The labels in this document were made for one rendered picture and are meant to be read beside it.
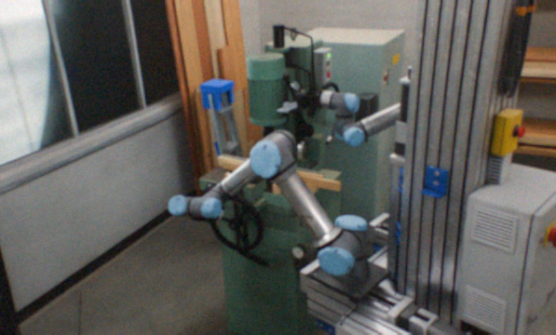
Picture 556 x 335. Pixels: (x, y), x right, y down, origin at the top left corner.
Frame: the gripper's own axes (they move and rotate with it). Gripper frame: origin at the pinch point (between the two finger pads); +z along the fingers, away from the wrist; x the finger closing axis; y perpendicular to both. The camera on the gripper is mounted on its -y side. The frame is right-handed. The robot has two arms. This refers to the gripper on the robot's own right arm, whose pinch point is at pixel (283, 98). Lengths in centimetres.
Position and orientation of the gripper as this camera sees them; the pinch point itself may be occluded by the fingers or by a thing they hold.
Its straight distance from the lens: 246.2
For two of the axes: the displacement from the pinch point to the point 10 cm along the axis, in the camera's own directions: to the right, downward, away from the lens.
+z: -8.8, -1.6, 4.5
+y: -3.0, -5.4, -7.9
